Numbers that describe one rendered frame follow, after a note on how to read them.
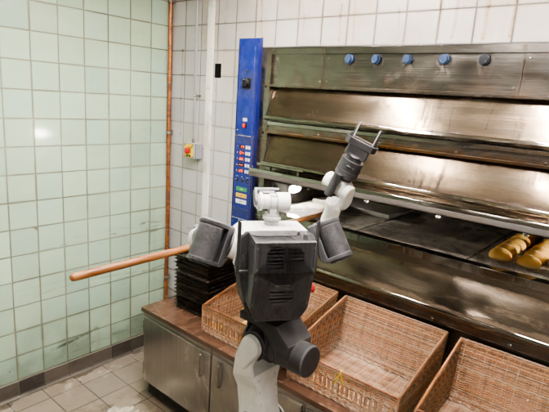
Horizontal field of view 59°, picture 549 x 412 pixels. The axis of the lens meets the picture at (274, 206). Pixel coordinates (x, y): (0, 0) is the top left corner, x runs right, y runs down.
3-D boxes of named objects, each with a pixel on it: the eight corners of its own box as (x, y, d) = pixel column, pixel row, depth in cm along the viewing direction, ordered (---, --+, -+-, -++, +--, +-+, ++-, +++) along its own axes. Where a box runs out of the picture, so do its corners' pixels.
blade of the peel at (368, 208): (388, 219, 284) (389, 214, 284) (312, 202, 318) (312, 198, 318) (414, 211, 312) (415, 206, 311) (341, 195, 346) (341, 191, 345)
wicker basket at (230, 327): (259, 305, 299) (262, 262, 293) (336, 338, 263) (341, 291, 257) (198, 330, 262) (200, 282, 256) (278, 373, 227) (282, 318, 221)
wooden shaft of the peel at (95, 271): (72, 283, 164) (72, 275, 163) (68, 280, 166) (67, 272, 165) (342, 212, 294) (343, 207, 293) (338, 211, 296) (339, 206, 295)
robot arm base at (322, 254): (349, 257, 179) (357, 253, 168) (317, 270, 177) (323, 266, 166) (333, 220, 182) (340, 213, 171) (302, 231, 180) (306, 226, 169)
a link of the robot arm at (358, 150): (377, 151, 173) (361, 180, 178) (380, 145, 182) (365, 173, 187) (345, 135, 175) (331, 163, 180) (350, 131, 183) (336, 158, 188)
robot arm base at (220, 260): (216, 269, 170) (225, 271, 159) (182, 257, 166) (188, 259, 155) (230, 228, 172) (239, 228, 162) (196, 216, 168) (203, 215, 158)
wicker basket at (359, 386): (340, 341, 261) (345, 293, 255) (443, 385, 226) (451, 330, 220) (283, 376, 224) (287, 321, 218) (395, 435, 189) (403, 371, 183)
